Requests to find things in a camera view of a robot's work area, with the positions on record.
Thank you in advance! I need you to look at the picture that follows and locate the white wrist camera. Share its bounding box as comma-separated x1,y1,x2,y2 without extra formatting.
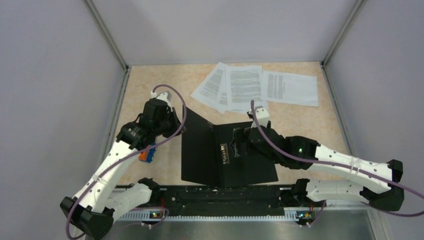
150,91,172,108
247,105,271,128

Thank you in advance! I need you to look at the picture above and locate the printed paper stack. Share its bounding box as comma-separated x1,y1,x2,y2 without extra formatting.
191,62,269,113

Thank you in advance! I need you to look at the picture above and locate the single printed paper sheet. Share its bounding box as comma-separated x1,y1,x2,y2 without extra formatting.
261,70,319,107

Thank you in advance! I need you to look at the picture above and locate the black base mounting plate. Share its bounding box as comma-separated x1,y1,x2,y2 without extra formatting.
129,184,327,220

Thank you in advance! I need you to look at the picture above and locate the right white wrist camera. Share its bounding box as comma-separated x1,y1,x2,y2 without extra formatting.
247,105,271,128

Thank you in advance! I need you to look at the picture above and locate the aluminium frame rail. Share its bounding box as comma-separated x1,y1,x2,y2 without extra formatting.
79,205,375,223

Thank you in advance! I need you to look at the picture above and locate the blue orange toy car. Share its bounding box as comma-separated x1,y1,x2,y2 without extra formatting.
138,143,157,163

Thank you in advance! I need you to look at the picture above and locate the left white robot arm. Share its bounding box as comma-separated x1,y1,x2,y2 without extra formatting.
60,96,183,240

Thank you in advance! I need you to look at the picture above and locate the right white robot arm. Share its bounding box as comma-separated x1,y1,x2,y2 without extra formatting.
231,126,405,212

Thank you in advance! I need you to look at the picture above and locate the teal folder black inside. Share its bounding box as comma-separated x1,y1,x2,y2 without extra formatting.
181,109,279,188

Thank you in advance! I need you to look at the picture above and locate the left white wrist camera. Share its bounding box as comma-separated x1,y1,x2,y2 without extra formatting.
150,91,172,108

